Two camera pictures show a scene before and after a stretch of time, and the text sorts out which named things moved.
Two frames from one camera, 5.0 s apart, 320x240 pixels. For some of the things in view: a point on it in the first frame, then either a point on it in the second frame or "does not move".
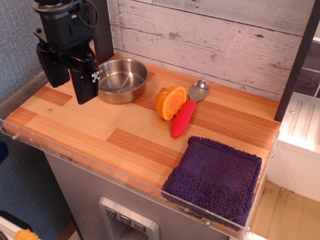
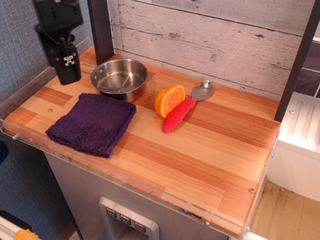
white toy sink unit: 295,162 does not move
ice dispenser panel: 119,223 does not move
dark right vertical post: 311,27 does not move
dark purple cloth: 214,182 → 94,125
